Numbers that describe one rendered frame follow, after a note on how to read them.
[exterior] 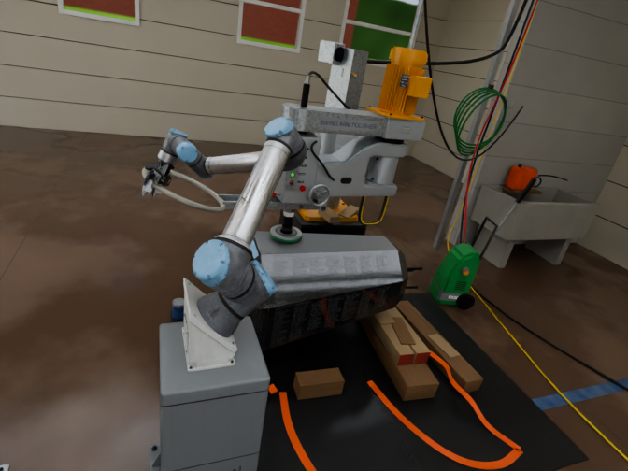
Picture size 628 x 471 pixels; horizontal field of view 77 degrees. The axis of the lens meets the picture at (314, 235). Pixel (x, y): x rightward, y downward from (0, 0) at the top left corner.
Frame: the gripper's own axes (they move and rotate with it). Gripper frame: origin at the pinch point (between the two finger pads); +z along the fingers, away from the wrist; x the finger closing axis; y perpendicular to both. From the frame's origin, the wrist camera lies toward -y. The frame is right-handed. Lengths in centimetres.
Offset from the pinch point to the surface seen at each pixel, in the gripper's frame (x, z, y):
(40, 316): 21, 137, -69
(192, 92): 414, -22, -464
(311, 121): 56, -74, 32
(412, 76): 94, -127, 55
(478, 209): 381, -87, 96
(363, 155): 96, -72, 53
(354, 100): 142, -105, 2
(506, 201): 353, -109, 119
